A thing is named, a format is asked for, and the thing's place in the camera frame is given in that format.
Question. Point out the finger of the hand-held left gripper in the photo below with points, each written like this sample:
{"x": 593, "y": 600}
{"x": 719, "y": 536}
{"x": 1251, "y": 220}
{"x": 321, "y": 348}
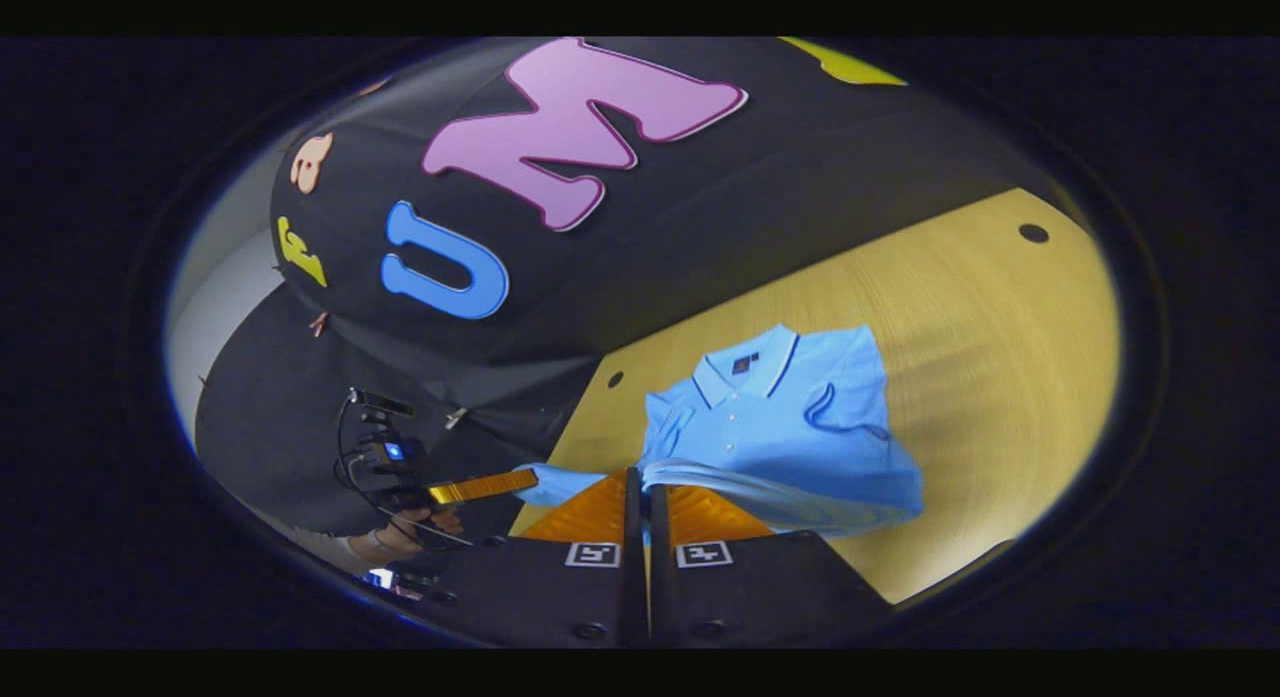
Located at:
{"x": 480, "y": 487}

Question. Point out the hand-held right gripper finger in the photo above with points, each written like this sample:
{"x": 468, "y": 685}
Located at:
{"x": 633, "y": 577}
{"x": 657, "y": 577}

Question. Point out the light blue T-shirt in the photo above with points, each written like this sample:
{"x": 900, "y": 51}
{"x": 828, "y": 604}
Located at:
{"x": 780, "y": 417}

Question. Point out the silver metal clip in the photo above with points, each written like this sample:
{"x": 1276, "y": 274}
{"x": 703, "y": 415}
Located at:
{"x": 457, "y": 417}

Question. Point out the pink clip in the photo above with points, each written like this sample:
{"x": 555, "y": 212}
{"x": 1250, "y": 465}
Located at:
{"x": 318, "y": 324}

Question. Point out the black backdrop cloth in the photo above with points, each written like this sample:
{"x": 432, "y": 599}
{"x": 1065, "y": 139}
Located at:
{"x": 700, "y": 227}

